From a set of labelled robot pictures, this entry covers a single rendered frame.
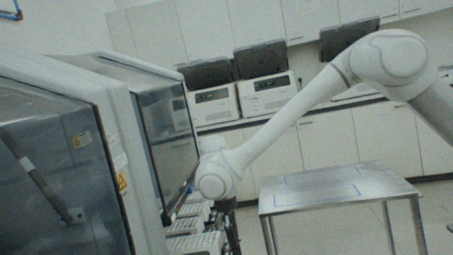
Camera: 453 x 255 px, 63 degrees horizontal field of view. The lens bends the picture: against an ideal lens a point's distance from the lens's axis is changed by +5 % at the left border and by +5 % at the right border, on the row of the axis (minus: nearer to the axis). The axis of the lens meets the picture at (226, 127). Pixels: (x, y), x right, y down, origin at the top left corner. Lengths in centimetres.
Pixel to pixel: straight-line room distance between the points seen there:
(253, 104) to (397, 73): 259
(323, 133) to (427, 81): 256
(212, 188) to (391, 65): 53
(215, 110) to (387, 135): 162
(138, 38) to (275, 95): 154
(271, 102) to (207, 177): 255
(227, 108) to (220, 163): 250
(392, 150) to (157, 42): 252
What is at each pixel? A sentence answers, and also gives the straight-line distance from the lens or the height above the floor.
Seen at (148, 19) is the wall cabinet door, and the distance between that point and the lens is 392.
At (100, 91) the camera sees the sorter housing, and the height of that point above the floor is 143.
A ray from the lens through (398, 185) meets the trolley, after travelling 163.
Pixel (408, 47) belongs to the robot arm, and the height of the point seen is 138.
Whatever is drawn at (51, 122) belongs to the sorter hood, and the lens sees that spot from 74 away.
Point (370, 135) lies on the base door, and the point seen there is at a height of 53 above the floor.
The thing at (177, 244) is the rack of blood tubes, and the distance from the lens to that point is 133.
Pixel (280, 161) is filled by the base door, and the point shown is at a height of 43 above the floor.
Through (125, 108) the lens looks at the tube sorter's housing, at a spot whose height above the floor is 137.
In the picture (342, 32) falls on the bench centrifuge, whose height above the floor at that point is 151.
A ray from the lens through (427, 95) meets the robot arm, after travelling 104.
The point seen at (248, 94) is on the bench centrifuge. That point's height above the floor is 114.
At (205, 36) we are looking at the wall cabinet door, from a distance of 376.
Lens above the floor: 142
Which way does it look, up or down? 9 degrees down
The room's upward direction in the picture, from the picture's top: 12 degrees counter-clockwise
